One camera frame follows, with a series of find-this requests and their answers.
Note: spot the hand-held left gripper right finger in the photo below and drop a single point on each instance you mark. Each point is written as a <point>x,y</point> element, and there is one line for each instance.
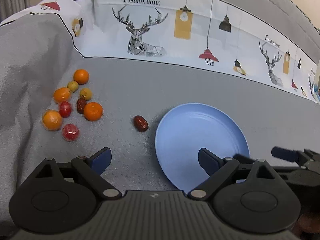
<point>207,162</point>

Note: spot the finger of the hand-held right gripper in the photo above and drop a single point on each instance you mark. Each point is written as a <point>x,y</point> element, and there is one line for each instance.
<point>285,153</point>
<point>243,159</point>

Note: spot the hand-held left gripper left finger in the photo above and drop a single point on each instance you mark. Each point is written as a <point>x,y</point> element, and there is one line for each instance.
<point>101,158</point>

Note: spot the blue plate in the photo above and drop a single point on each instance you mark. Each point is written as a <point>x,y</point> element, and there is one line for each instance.
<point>195,130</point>

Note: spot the plastic red tomato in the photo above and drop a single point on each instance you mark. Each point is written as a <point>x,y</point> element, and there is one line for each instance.
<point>70,132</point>
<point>65,109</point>

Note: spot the plain orange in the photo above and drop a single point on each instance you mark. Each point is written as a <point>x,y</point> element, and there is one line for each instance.
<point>81,76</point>
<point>93,111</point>

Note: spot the dark red date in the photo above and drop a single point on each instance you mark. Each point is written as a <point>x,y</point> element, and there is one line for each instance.
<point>140,123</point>
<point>81,105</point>

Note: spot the plastic orange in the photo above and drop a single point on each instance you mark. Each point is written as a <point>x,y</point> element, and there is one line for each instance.
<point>52,120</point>
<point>62,95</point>

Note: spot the yellow-green longan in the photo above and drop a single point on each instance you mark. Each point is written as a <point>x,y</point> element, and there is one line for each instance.
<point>73,86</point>
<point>86,93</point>

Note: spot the person's right hand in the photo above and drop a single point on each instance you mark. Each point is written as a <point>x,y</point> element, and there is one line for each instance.
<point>311,226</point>

